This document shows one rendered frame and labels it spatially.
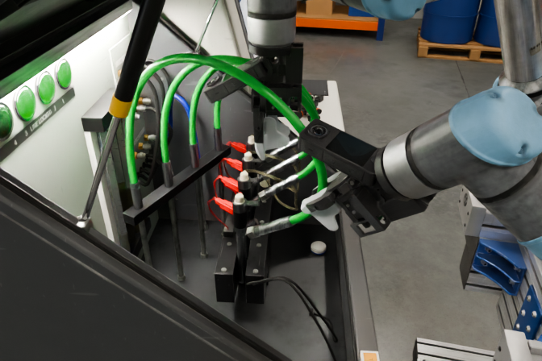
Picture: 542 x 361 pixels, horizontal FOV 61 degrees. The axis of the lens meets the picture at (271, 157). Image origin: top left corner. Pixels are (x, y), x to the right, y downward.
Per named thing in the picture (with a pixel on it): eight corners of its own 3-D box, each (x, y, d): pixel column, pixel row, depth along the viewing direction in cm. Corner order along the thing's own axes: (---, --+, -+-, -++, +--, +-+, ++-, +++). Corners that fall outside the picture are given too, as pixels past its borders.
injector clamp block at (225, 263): (264, 327, 98) (264, 275, 90) (218, 325, 99) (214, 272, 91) (273, 226, 127) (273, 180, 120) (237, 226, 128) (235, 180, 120)
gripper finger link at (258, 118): (262, 147, 76) (262, 98, 72) (253, 147, 77) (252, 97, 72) (264, 134, 81) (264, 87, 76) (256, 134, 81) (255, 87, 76)
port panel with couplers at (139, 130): (145, 179, 108) (124, 50, 93) (131, 178, 108) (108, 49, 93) (160, 151, 119) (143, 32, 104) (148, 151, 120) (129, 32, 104)
